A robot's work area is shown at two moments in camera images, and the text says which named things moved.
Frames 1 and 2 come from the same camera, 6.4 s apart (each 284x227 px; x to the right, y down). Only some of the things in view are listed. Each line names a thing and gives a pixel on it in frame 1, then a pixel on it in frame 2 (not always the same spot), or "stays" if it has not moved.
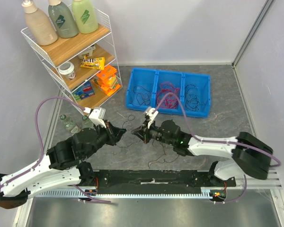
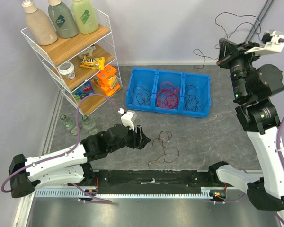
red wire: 169,102 stays
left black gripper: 114,133 -> 139,140
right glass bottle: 86,123 stays
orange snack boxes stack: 106,80 stays
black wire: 192,101 stays
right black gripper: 146,133 -> 230,50
